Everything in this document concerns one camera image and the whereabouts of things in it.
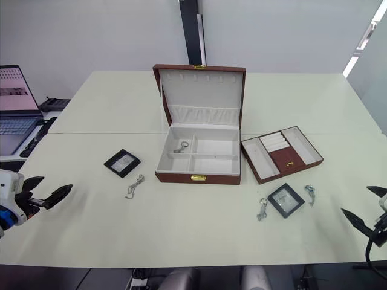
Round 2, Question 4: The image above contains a black square display case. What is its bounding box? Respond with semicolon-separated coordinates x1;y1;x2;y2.
103;148;142;179
267;182;305;219

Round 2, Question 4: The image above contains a white frosted window strip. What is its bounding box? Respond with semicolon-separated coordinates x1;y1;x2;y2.
342;0;387;77

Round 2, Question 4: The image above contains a brown jewelry tray insert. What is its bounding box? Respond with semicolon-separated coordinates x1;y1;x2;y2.
241;126;325;185

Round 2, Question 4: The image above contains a silver keychain with blue charm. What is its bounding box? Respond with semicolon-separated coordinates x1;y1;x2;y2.
304;184;316;208

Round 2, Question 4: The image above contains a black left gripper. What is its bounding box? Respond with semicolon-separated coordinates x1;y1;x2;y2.
14;175;74;219

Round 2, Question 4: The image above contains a black vertical pillar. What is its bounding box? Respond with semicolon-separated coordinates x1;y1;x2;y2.
178;0;208;67

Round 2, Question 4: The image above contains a silver ring keychain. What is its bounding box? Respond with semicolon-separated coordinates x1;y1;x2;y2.
256;197;269;222
173;140;190;154

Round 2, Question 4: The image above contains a brown jewelry box open lid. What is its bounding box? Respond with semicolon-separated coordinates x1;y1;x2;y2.
152;63;246;185

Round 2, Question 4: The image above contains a dark rounded shape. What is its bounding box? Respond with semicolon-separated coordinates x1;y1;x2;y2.
164;266;201;290

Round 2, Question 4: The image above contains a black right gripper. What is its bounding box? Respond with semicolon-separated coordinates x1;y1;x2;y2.
340;185;387;243

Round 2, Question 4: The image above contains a silver chain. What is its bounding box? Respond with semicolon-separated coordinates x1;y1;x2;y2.
125;173;146;200

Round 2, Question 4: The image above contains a black flat strip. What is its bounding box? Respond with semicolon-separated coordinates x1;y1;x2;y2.
19;117;59;158

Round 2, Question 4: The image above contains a black device behind laptop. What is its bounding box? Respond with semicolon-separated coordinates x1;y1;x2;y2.
39;97;71;112

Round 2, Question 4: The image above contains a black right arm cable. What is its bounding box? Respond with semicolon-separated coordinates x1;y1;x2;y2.
365;228;387;276

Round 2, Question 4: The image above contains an open laptop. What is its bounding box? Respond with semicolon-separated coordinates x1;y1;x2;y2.
0;64;45;156

